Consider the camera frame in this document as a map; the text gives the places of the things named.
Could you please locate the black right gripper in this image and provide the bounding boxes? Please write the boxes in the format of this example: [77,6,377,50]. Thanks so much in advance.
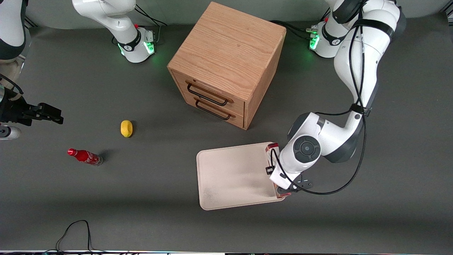
[0,95,64,126]

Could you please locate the red cookie box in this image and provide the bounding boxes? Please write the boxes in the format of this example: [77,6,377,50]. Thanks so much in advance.
[265,142,292,198]

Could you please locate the cream rectangular tray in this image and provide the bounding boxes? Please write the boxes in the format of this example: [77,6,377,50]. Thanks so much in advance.
[196,142,287,211]

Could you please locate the red cola bottle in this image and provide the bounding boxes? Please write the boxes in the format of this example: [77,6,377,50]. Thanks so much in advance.
[67,148,103,166]

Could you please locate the dark grey table mat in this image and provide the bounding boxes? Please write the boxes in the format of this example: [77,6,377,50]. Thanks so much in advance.
[0,12,453,253]

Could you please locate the yellow lemon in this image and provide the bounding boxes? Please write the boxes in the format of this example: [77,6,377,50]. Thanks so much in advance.
[120,120,133,138]

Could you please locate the wooden drawer front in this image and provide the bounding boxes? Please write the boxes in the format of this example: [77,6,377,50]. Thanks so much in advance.
[183,93,245,129]
[171,69,246,114]

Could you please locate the wooden drawer cabinet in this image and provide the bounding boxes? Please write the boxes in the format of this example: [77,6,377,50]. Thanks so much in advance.
[167,1,287,130]

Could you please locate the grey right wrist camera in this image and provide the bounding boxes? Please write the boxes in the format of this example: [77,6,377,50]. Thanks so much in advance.
[0,126,22,141]

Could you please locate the black right arm wrist cable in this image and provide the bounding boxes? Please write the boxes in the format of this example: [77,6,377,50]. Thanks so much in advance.
[0,74,24,104]

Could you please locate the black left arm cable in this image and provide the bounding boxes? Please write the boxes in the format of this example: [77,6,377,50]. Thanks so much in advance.
[265,0,369,196]

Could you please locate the black metal drawer handle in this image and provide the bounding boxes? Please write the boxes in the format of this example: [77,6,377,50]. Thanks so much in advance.
[195,100,232,121]
[187,82,229,107]

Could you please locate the thin black looped cable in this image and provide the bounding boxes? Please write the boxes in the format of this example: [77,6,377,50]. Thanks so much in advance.
[44,220,107,254]

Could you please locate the black right arm base cables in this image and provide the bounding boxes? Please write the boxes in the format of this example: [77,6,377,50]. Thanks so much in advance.
[134,4,167,45]

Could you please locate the black arm base cables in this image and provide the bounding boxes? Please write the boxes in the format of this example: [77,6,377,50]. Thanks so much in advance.
[270,8,331,41]
[134,4,167,45]

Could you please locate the black left arm base cables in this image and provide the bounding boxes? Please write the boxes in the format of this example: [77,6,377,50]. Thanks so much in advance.
[270,8,331,41]

